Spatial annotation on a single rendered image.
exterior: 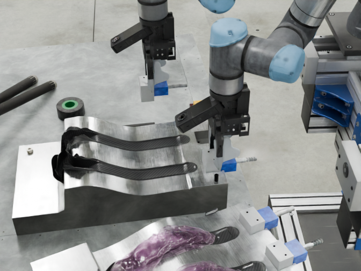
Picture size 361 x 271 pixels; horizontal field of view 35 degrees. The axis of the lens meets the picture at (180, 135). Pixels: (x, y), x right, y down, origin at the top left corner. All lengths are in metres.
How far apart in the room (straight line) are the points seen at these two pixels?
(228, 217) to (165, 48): 0.46
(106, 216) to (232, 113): 0.38
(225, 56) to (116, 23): 2.80
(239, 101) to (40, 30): 2.80
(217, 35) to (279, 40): 0.12
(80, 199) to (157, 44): 0.44
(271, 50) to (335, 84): 0.58
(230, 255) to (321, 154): 1.67
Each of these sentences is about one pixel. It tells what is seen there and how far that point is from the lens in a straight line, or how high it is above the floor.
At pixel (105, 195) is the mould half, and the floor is 0.90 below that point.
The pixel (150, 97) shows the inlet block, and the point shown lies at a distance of 1.55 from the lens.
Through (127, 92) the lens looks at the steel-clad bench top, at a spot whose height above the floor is 0.80.
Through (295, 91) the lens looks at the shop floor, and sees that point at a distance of 3.26.
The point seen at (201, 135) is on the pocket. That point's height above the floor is 0.88.
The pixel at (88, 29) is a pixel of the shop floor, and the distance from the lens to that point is 3.88.
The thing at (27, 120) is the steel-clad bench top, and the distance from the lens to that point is 1.73.
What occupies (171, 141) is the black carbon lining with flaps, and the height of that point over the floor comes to 0.88.
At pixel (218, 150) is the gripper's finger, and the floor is 0.98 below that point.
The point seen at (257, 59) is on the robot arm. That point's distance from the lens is 1.13.
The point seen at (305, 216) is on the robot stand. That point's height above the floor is 0.21.
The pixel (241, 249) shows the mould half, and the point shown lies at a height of 0.86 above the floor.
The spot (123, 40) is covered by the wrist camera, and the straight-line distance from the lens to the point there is 1.46.
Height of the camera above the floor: 1.81
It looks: 39 degrees down
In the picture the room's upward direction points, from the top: 1 degrees counter-clockwise
